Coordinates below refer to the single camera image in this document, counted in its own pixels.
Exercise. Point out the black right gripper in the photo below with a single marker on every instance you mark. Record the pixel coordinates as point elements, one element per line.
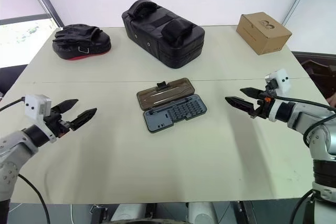
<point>262,108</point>

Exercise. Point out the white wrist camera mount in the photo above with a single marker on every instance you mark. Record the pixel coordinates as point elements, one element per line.
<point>283,80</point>
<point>32,104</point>

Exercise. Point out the grey metal frame pole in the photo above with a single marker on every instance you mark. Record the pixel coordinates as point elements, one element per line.
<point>46,1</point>

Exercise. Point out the dark brown furniture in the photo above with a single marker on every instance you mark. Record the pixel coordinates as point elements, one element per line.
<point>315,70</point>

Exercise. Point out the brown cardboard box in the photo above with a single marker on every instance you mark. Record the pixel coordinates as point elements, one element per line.
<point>262,32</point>

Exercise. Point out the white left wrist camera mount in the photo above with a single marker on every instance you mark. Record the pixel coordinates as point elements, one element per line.
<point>32,104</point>

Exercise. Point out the white printed board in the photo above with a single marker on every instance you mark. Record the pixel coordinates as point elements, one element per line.
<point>23,40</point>

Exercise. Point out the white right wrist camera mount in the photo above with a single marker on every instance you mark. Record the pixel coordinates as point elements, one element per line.
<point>283,80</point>

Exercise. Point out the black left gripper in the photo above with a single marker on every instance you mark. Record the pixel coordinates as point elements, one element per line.
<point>58,124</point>

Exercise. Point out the white rounded robot leg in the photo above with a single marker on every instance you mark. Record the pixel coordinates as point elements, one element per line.
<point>202,212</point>

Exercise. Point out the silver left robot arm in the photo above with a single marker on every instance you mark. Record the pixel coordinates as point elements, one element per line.
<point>15,145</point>

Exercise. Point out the black object beside table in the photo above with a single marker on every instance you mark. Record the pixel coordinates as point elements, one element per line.
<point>8,79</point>

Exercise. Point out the screwdriver bit case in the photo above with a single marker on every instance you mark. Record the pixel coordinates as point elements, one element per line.
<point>168,113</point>

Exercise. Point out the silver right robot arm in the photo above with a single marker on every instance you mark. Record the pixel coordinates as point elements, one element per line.
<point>302,115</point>

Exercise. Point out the black red focus mitt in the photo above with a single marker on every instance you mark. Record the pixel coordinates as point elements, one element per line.
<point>81,43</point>

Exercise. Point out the large black kick pad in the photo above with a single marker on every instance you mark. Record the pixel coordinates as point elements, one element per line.
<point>162,35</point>

